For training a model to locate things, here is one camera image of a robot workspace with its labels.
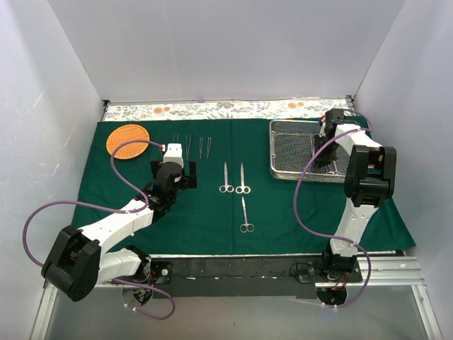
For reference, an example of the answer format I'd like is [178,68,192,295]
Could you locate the curved steel scissors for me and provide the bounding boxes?
[219,162,234,193]

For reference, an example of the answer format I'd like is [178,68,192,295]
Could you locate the steel surgical forceps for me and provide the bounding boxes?
[328,162,343,176]

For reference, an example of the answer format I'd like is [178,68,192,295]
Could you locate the metal mesh instrument tray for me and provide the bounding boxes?
[270,119,349,183]

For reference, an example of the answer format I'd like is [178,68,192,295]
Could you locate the green surgical cloth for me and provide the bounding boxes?
[60,115,417,256]

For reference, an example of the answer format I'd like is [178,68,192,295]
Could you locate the steel surgical scissors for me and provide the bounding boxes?
[240,197,255,233]
[235,163,251,194]

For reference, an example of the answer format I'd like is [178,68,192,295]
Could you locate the round woven bamboo tray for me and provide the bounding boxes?
[105,124,150,159]

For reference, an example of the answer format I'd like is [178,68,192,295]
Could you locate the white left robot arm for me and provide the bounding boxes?
[41,161,197,302]

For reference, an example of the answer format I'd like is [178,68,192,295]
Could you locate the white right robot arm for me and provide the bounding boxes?
[314,108,397,282]

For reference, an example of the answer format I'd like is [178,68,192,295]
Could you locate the floral patterned table mat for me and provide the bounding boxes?
[103,98,352,122]

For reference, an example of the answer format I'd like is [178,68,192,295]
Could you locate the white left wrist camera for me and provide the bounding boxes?
[163,143,184,168]

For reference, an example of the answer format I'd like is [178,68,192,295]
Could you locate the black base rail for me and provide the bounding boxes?
[109,255,364,300]

